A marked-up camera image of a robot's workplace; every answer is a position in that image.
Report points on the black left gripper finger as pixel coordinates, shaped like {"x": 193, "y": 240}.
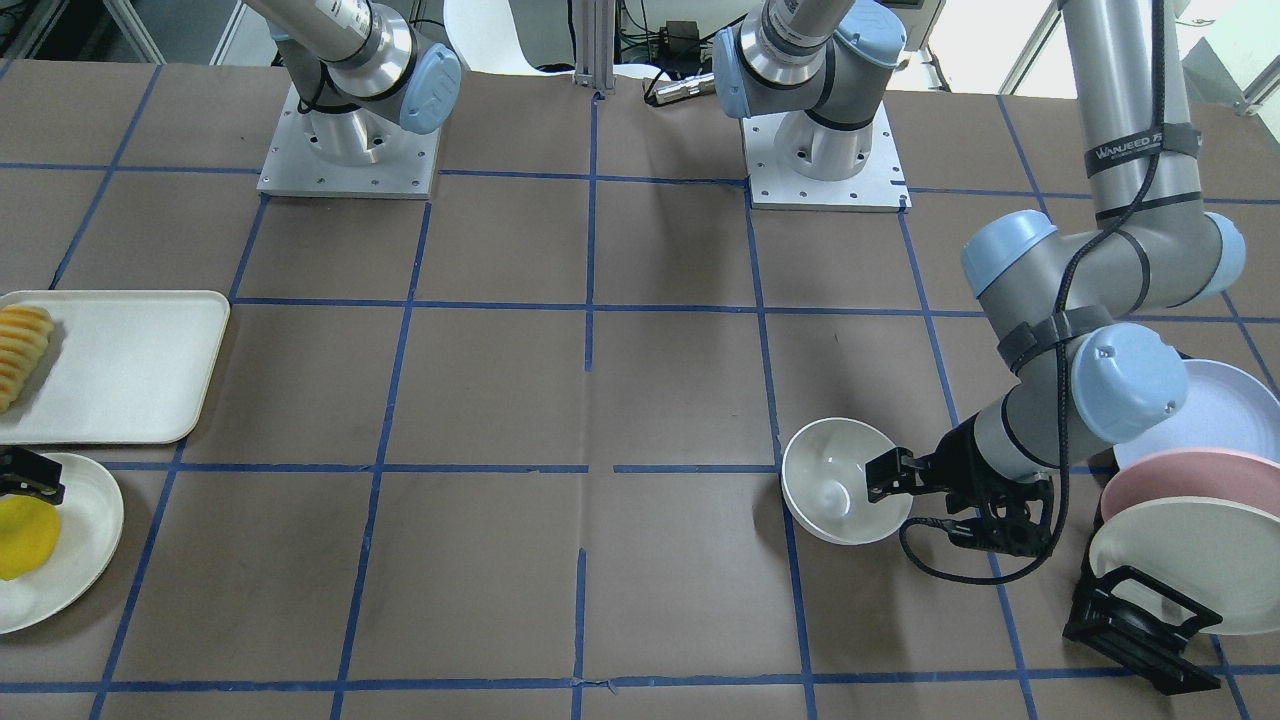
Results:
{"x": 25, "y": 473}

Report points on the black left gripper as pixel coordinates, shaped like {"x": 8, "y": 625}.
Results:
{"x": 962, "y": 457}

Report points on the yellow lemon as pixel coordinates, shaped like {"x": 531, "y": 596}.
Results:
{"x": 30, "y": 532}

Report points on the white ceramic bowl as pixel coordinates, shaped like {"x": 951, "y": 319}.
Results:
{"x": 824, "y": 483}

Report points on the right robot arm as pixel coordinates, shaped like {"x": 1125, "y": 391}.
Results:
{"x": 362, "y": 74}

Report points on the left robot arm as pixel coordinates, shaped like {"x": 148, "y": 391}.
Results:
{"x": 1087, "y": 379}

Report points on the sliced bread loaf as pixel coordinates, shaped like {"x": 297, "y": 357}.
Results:
{"x": 25, "y": 335}

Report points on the white rectangular tray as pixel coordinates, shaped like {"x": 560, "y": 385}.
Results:
{"x": 124, "y": 367}

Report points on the black dish rack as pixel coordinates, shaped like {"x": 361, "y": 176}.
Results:
{"x": 1134, "y": 637}

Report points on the light blue plate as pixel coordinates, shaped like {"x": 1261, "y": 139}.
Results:
{"x": 1225, "y": 408}

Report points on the pink plate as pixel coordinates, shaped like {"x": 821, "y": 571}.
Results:
{"x": 1202, "y": 472}

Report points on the cream plate in rack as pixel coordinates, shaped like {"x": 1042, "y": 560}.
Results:
{"x": 1222, "y": 554}

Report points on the white chair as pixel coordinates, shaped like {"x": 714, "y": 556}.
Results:
{"x": 484, "y": 36}

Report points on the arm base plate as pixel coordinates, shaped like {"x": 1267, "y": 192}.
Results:
{"x": 796, "y": 164}
{"x": 355, "y": 155}

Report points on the aluminium frame post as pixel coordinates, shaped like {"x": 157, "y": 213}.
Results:
{"x": 593, "y": 32}

